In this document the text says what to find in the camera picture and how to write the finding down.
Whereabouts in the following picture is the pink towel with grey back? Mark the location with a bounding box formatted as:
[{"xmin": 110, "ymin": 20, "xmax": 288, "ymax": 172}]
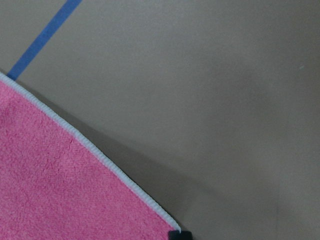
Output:
[{"xmin": 0, "ymin": 75, "xmax": 180, "ymax": 240}]

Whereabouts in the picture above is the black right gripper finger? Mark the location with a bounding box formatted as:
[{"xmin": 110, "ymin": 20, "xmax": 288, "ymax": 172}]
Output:
[{"xmin": 168, "ymin": 230, "xmax": 193, "ymax": 240}]

